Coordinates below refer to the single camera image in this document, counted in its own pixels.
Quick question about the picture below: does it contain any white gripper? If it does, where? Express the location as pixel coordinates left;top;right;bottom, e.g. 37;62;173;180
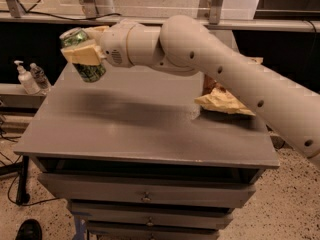
61;20;134;67

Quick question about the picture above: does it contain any green soda can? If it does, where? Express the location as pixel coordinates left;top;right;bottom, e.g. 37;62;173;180
60;27;106;83

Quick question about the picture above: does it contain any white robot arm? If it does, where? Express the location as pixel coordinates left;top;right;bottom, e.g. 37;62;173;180
60;15;320;165

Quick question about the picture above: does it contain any small water bottle on shelf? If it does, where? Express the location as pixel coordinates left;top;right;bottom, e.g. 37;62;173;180
30;63;51;91

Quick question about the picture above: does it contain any white pump dispenser bottle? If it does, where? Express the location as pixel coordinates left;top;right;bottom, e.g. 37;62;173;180
14;60;40;95

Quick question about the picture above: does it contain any grey drawer cabinet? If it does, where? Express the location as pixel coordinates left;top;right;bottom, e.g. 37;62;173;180
15;66;279;240

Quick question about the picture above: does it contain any sea salt chips bag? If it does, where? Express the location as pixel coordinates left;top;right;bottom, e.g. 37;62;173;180
194;75;254;116

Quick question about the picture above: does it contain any top drawer knob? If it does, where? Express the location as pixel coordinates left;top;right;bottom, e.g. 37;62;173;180
141;192;151;202

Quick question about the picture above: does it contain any drawer knob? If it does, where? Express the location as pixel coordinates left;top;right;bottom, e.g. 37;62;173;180
141;192;151;202
146;217;155;227

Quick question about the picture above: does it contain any black table leg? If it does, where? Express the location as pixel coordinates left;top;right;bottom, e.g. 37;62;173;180
16;156;30;206

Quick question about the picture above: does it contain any black shoe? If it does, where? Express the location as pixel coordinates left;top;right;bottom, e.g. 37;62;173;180
15;219;42;240

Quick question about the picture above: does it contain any black cable on ledge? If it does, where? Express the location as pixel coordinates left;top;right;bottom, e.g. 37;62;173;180
0;0;123;21

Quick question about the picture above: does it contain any black floor cable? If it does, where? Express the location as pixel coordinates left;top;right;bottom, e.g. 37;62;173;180
0;127;61;207

